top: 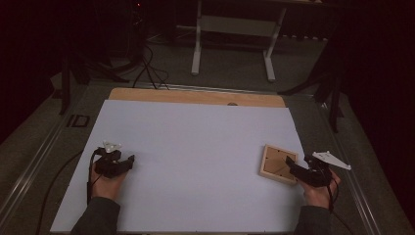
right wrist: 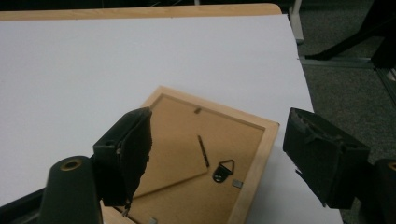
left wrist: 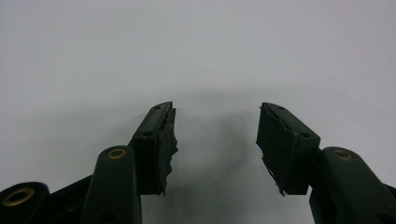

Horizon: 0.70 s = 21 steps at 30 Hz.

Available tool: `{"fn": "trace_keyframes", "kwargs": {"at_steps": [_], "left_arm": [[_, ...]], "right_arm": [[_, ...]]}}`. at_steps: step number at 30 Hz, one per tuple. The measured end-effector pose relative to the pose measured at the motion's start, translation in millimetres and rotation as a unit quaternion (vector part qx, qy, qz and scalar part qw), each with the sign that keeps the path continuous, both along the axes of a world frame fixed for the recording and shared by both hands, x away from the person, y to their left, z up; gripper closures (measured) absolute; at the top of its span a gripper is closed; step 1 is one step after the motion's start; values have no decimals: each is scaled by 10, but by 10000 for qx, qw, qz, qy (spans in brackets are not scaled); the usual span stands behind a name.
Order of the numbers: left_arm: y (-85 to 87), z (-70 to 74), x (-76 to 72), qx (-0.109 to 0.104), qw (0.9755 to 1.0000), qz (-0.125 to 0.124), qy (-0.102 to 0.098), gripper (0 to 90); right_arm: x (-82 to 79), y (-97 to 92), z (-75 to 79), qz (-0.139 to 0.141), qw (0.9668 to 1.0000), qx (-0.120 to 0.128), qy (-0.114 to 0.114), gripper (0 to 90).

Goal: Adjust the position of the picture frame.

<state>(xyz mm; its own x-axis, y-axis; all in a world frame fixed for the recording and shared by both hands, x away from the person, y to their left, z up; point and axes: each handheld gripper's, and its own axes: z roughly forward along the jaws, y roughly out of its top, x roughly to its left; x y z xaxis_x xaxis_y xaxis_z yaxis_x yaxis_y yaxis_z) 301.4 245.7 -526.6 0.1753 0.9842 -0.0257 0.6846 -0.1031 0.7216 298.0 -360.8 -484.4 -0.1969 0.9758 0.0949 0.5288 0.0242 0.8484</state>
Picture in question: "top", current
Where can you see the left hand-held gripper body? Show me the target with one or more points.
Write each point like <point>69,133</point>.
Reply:
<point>107,166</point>

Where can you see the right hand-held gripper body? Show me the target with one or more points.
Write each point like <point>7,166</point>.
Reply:
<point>318,174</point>

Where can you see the metal floor rail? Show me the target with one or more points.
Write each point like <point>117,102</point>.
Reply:
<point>29,176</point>
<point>355,192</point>
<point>202,88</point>

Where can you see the wooden picture frame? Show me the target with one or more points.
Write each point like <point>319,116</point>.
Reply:
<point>275,166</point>

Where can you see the wooden table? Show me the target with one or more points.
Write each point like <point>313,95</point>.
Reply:
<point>195,97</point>

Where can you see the person's right hand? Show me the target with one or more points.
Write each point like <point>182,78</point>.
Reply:
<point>318,196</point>

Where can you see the person's left hand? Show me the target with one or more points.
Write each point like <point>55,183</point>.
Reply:
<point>106,187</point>

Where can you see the white metal desk frame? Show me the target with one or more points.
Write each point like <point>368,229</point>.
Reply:
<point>235,26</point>

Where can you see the black floor socket plate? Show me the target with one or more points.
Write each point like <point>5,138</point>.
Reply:
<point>78,121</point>

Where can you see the white paper sheet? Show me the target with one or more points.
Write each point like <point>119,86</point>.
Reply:
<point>195,163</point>

